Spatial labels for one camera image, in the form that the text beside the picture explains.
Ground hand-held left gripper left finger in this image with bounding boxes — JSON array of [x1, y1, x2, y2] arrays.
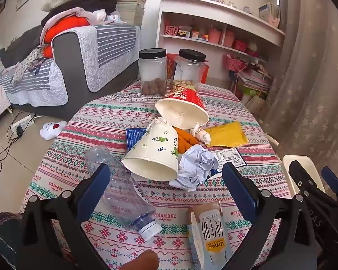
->
[[15, 163, 112, 270]]

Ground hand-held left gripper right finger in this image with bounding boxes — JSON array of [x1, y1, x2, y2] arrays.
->
[[222, 162, 319, 270]]

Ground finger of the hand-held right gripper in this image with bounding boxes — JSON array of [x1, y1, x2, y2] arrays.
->
[[288, 160, 325, 201], [321, 166, 338, 203]]

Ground white plastic bin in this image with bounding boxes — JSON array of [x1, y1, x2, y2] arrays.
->
[[282, 155, 326, 197]]

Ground clear crushed plastic bottle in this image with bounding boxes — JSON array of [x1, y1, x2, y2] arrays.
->
[[84, 145, 163, 242]]

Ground blue and white printed packet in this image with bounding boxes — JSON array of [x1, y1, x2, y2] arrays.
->
[[211, 148, 248, 179]]

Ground white paper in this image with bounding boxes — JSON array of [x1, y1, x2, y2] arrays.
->
[[169, 144, 219, 192]]

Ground beige milk carton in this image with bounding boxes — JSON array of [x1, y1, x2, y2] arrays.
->
[[186, 201, 228, 270]]

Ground yellow packet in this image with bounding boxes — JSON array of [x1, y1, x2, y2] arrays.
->
[[204, 120, 249, 147]]

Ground patterned wrapper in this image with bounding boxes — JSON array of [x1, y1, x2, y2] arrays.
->
[[190, 122, 212, 146]]

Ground blue card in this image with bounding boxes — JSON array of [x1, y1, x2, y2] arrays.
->
[[126, 127, 147, 152]]

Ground white leaf-print paper cup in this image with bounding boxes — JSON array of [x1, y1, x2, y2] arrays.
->
[[121, 117, 179, 182]]

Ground red paper noodle bowl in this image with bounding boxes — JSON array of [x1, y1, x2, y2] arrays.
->
[[154, 86, 209, 131]]

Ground person's left hand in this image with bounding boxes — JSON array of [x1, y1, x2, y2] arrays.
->
[[118, 249, 160, 270]]

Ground white plush toy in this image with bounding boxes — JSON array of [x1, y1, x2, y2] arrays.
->
[[39, 121, 67, 140]]

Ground white power strip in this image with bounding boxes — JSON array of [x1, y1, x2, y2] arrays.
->
[[11, 114, 36, 131]]

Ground person's plaid trouser leg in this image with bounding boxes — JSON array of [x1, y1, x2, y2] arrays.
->
[[0, 212, 26, 270]]

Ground pile of bags and papers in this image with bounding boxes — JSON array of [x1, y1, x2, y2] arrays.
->
[[237, 62, 274, 113]]

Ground lace curtain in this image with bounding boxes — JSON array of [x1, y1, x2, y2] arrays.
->
[[262, 0, 338, 192]]

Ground large pink basket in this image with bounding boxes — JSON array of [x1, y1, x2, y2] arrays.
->
[[224, 55, 247, 72]]

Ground plastic jar of peanuts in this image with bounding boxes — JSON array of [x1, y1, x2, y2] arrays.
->
[[173, 49, 208, 92]]

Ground grey sofa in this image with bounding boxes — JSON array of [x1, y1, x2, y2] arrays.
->
[[0, 24, 141, 121]]

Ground plastic jar of brown nuts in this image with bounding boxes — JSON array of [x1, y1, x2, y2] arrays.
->
[[138, 48, 168, 96]]

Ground red box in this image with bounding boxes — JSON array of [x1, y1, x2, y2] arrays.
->
[[166, 53, 209, 83]]

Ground patterned garment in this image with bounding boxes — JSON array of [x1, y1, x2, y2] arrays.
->
[[11, 46, 50, 86]]

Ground small pink basket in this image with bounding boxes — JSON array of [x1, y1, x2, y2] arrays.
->
[[232, 40, 248, 52]]

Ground pink pot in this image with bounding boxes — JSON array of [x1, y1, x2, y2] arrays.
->
[[208, 28, 222, 44], [223, 31, 235, 48]]

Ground striped quilted sofa cover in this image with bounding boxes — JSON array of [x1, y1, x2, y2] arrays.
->
[[0, 24, 140, 107]]

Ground dark grey cushion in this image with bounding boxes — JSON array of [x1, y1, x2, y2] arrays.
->
[[1, 25, 44, 68]]

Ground white box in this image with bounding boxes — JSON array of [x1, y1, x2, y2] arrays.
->
[[258, 3, 281, 27]]

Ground orange cushion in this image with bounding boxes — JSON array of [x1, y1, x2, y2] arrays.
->
[[42, 16, 91, 58]]

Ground pink cloth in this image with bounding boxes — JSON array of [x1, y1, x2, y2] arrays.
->
[[39, 7, 107, 45]]

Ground white shelf unit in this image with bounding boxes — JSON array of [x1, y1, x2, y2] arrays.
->
[[155, 0, 285, 90]]

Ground stack of books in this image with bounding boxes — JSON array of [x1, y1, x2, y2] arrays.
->
[[115, 0, 147, 29]]

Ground dark blanket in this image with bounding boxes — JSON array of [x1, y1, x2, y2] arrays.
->
[[49, 0, 119, 17]]

